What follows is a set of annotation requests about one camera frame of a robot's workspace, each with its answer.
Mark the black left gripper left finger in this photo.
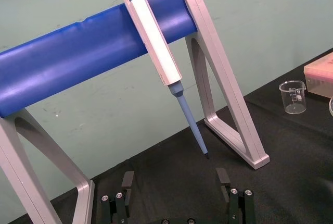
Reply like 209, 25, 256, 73
100, 170, 135, 224

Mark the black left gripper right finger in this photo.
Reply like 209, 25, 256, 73
215, 167, 254, 224

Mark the black table cloth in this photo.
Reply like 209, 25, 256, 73
14, 47, 333, 224

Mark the small clear glass beaker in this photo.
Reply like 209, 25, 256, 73
278, 80, 307, 115

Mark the blue and grey pipette stand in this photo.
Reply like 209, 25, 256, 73
0, 0, 271, 224

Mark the pink pipette tip box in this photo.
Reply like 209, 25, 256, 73
303, 51, 333, 99

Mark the white and blue pipette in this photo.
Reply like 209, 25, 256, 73
112, 0, 210, 160

